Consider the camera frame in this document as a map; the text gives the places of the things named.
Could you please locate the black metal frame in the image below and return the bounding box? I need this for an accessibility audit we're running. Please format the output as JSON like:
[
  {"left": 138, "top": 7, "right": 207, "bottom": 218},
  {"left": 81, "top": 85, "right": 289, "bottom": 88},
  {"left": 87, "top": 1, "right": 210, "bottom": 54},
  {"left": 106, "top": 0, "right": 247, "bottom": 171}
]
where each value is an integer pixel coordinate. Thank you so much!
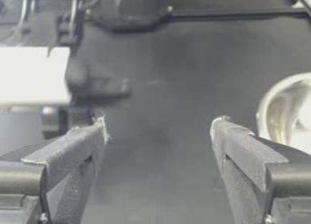
[{"left": 170, "top": 0, "right": 311, "bottom": 21}]

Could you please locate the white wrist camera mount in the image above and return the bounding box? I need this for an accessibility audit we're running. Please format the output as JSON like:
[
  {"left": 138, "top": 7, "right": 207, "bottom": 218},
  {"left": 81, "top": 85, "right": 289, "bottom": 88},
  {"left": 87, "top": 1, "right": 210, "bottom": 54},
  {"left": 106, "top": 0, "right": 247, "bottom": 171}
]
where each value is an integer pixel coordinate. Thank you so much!
[{"left": 0, "top": 46, "right": 74, "bottom": 107}]

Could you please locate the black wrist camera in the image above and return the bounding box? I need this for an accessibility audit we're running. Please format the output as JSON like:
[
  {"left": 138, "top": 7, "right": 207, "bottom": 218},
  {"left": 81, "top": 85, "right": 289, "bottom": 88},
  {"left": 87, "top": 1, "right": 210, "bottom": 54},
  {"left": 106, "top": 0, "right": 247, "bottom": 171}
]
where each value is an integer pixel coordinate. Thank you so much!
[{"left": 64, "top": 58, "right": 134, "bottom": 102}]

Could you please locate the black rounded side block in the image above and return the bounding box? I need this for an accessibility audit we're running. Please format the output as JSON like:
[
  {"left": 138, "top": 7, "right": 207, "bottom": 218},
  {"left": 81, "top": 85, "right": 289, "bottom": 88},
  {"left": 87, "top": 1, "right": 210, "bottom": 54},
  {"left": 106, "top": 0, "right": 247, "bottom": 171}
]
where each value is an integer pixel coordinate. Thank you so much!
[{"left": 86, "top": 0, "right": 177, "bottom": 34}]

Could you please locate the steel bowl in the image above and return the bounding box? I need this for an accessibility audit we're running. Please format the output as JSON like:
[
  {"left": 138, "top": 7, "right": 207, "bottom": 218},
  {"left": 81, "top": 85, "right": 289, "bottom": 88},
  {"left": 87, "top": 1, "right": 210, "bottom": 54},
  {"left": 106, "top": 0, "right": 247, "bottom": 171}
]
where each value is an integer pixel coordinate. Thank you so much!
[{"left": 255, "top": 72, "right": 311, "bottom": 156}]

